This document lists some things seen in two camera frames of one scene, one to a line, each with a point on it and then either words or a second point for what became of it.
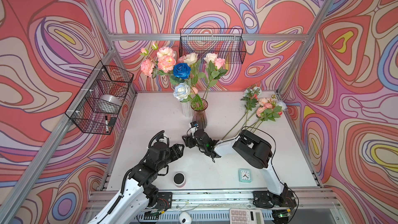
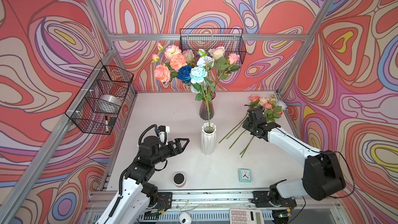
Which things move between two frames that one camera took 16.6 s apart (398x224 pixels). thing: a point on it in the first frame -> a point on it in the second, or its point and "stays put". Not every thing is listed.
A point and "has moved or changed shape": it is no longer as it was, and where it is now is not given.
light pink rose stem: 218,64 -> 232,57
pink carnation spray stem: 164,53 has moved or changed shape
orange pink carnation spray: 164,65 -> 164,73
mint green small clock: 244,176 stays put
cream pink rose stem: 210,59 -> 217,53
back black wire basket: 228,43 stays put
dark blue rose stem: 181,71 has moved or changed shape
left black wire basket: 96,108 stays put
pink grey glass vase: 199,107 -> 203,111
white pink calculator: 245,216 stays put
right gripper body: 193,142 -> 248,125
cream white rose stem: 190,59 has moved or changed shape
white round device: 184,218 stays put
